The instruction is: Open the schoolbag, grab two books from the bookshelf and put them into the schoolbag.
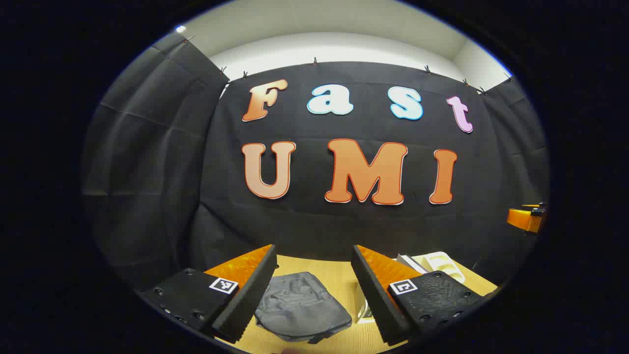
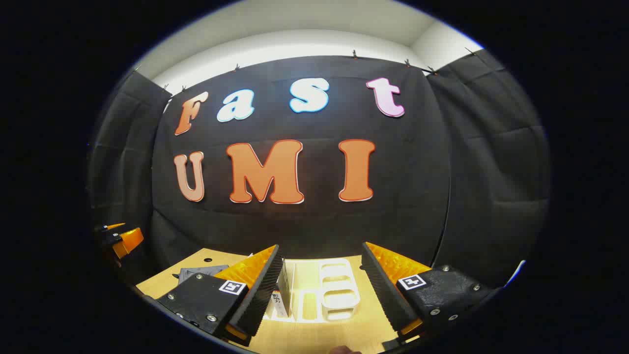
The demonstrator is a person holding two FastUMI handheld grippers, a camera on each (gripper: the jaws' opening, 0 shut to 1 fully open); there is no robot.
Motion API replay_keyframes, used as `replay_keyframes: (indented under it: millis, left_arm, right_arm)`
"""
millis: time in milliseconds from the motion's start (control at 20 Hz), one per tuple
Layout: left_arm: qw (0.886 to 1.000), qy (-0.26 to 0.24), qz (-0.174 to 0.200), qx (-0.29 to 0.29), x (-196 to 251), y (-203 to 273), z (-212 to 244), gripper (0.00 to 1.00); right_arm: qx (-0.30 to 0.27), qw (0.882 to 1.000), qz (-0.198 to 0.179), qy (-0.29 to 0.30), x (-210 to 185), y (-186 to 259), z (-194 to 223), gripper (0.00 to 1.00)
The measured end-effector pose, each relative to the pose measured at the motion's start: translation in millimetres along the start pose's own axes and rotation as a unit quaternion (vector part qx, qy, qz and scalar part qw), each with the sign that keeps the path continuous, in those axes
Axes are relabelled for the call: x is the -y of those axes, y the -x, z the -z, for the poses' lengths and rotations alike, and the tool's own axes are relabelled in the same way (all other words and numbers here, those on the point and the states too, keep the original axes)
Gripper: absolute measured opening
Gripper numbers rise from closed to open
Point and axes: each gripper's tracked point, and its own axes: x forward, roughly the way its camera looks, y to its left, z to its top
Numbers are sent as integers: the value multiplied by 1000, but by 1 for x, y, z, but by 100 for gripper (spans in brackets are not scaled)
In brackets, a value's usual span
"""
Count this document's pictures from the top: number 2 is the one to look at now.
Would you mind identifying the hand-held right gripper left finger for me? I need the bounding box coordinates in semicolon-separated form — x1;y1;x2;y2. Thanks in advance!
156;244;285;346

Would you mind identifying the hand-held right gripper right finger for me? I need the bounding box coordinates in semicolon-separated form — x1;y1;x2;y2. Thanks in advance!
361;242;493;341

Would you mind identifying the book with white spine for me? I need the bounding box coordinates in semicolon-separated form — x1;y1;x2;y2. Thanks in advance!
270;265;293;318

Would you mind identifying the white plastic bookshelf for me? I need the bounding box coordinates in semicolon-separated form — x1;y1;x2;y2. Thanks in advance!
265;258;362;323

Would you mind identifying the grey fabric schoolbag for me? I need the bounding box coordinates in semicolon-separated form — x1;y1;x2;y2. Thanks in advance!
172;265;229;286

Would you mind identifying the black backdrop cloth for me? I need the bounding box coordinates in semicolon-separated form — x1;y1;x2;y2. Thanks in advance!
87;48;551;291

